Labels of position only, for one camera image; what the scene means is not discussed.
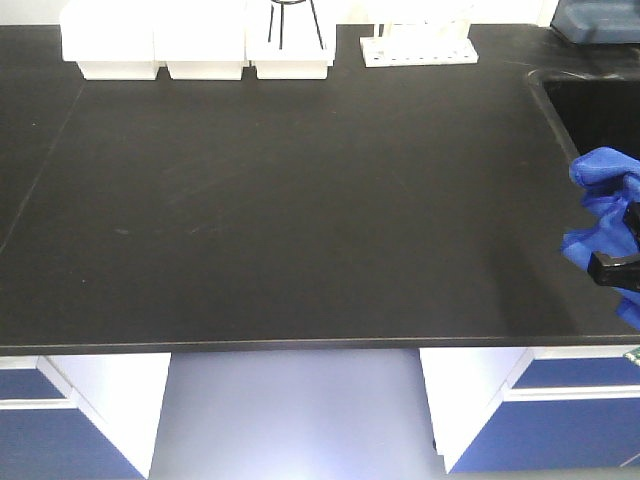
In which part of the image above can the right white plastic bin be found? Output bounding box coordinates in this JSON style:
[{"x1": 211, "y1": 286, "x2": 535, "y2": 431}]
[{"x1": 245, "y1": 0, "x2": 337, "y2": 80}]

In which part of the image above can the black wire tripod stand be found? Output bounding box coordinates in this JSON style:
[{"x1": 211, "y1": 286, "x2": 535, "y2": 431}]
[{"x1": 268, "y1": 0, "x2": 325, "y2": 50}]

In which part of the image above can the black sink basin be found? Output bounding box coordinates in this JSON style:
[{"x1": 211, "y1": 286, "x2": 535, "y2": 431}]
[{"x1": 527, "y1": 69, "x2": 639, "y2": 160}]

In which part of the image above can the middle white plastic bin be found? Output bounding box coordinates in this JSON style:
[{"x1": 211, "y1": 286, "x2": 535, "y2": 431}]
[{"x1": 152, "y1": 0, "x2": 247, "y2": 81}]

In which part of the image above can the blue cloth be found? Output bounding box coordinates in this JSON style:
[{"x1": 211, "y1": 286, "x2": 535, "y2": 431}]
[{"x1": 557, "y1": 146, "x2": 640, "y2": 331}]

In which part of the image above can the blue cabinet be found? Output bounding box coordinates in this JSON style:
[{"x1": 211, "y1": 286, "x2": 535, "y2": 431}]
[
  {"x1": 1, "y1": 353, "x2": 171, "y2": 479},
  {"x1": 419, "y1": 345, "x2": 639, "y2": 474}
]

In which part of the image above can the white test tube rack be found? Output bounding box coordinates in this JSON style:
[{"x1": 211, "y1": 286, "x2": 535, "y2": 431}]
[{"x1": 360, "y1": 1, "x2": 479, "y2": 68}]

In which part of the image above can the right blue cabinet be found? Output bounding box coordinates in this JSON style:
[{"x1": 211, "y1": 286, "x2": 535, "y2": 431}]
[{"x1": 419, "y1": 345, "x2": 639, "y2": 474}]

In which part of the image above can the white plastic bin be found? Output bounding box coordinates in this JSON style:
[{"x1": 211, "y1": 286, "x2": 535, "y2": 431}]
[
  {"x1": 245, "y1": 0, "x2": 337, "y2": 80},
  {"x1": 59, "y1": 0, "x2": 159, "y2": 80},
  {"x1": 152, "y1": 0, "x2": 247, "y2": 81}
]

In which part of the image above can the left white plastic bin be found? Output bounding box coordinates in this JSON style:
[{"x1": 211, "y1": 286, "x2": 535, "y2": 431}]
[{"x1": 59, "y1": 0, "x2": 159, "y2": 80}]

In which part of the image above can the left blue cabinet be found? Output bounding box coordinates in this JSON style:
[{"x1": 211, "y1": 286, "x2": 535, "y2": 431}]
[{"x1": 1, "y1": 353, "x2": 171, "y2": 479}]

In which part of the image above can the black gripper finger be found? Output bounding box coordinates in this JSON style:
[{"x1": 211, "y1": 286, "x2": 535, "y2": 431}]
[{"x1": 587, "y1": 199, "x2": 640, "y2": 292}]

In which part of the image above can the green circuit board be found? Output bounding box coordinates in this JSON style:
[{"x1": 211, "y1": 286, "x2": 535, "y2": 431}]
[{"x1": 624, "y1": 347, "x2": 640, "y2": 365}]

